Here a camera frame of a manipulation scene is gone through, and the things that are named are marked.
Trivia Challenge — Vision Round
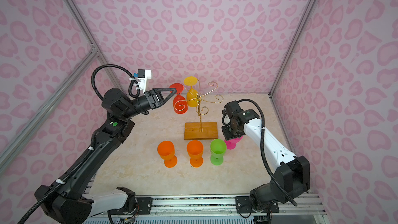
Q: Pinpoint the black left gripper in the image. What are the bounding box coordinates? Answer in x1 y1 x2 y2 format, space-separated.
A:
123 89 176 122

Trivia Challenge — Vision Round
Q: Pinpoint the gold wire glass rack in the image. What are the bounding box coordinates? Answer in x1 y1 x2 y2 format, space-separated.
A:
181 79 224 122

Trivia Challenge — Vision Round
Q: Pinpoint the aluminium frame post back right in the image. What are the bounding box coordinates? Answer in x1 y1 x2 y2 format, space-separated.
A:
268 0 319 98

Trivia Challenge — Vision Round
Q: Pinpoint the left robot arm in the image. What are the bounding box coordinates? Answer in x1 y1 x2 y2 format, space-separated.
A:
20 88 177 224

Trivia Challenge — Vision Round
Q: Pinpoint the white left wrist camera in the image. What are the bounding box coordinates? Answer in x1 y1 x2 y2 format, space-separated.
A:
130 69 152 92

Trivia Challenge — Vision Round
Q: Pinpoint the green wine glass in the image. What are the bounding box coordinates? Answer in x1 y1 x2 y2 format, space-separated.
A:
210 139 227 166

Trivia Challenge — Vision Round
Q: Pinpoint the orange wine glass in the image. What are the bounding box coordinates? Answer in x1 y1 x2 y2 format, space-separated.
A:
187 140 204 168
157 141 178 168

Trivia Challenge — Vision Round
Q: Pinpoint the aluminium frame left horizontal bar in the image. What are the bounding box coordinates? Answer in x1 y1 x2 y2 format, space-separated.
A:
1 48 98 175

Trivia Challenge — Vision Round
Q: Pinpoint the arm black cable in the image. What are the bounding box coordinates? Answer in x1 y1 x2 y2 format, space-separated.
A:
222 99 299 207
17 64 141 224

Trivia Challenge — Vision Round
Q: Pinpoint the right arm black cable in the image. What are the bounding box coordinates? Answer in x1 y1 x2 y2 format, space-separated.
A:
222 99 299 207

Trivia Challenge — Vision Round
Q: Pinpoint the red wine glass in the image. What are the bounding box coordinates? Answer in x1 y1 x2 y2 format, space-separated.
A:
170 83 188 114

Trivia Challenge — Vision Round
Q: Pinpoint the wooden rack base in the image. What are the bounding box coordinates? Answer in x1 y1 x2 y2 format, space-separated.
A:
184 122 218 141

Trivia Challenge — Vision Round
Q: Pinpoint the pink wine glass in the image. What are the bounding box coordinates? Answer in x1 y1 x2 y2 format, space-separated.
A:
224 136 243 150

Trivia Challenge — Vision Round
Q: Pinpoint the yellow wine glass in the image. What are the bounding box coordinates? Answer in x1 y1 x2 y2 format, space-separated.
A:
183 76 198 107

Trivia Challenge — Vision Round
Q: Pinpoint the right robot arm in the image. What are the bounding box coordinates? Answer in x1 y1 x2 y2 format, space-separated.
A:
221 99 311 224

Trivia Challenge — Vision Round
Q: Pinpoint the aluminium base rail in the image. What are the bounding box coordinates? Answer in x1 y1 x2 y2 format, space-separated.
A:
58 194 332 224

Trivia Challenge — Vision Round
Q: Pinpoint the aluminium frame post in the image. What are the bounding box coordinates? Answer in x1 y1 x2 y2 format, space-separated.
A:
49 0 127 97
268 0 319 98

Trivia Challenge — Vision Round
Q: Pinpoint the aluminium frame post back left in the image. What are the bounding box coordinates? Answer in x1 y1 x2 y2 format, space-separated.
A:
49 0 127 97

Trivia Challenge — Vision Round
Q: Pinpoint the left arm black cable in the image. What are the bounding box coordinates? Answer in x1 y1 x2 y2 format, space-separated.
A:
17 64 141 224

